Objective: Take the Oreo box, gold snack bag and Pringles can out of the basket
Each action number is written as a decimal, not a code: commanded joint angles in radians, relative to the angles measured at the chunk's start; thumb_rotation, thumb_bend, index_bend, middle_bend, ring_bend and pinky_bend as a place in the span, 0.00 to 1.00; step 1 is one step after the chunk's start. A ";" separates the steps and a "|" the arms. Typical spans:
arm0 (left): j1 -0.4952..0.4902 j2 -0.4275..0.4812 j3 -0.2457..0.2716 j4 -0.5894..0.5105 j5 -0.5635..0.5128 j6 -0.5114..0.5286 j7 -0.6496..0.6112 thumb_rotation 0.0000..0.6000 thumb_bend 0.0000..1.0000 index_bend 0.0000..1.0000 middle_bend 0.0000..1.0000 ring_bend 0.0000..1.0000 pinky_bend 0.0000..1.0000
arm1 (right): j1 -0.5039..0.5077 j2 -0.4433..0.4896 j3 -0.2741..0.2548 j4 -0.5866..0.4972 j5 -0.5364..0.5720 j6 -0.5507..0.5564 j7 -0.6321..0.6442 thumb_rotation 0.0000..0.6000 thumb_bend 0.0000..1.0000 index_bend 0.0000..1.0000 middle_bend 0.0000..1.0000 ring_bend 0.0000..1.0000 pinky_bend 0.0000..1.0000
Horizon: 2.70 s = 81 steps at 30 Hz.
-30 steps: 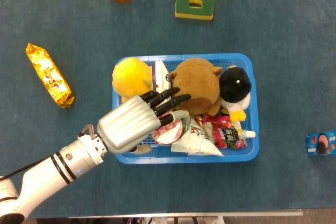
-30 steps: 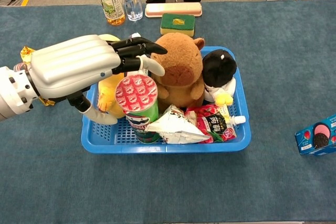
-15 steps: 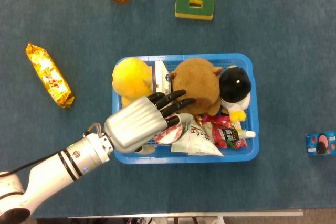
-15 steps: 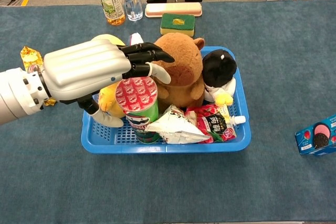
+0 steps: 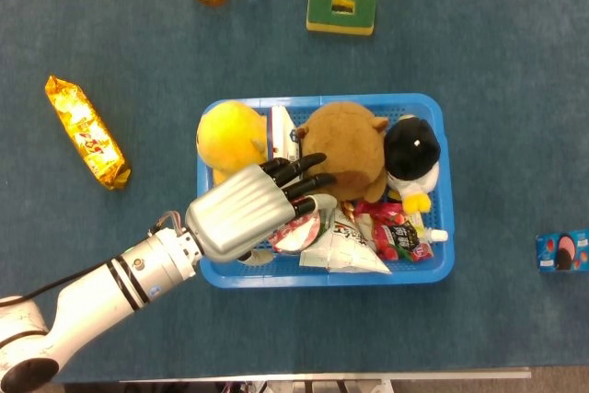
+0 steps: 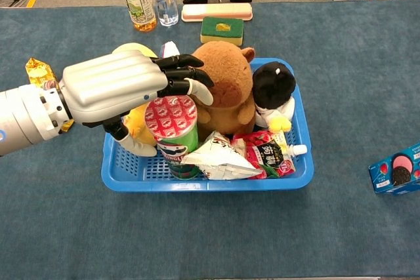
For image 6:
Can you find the brown capybara plush toy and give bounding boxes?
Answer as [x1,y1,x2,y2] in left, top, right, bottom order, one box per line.
[192,41,257,136]

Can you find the green Pringles can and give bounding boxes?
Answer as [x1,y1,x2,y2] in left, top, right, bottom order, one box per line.
[144,95,201,181]

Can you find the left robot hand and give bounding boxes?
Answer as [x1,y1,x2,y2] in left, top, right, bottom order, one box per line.
[58,49,215,158]

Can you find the blue plastic basket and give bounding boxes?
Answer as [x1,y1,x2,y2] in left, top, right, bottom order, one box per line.
[100,56,315,193]

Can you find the white blue snack bag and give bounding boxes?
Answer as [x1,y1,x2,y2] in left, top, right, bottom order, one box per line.
[159,41,180,60]

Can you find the blue felt table cover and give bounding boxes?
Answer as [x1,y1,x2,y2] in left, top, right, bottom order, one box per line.
[0,0,420,279]

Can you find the pink beige plastic case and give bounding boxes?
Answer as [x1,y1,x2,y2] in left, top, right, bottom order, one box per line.
[180,3,254,24]

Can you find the black white penguin plush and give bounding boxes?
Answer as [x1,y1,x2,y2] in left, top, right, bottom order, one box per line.
[252,61,297,132]

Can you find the gold foil snack package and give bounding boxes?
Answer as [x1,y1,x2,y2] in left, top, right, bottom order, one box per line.
[25,57,75,133]

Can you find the green yellow sponge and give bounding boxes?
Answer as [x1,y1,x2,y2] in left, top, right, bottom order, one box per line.
[199,16,245,47]

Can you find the red grape jelly pouch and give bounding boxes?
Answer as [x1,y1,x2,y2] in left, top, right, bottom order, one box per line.
[231,130,308,180]

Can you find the white triangular snack packet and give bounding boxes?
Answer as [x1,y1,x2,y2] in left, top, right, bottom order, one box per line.
[180,130,263,181]

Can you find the blue Oreo cookie box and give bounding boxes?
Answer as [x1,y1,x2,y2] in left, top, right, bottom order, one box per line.
[367,143,420,195]

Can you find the yellow duck plush toy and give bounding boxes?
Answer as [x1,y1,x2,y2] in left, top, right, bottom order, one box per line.
[113,43,159,147]

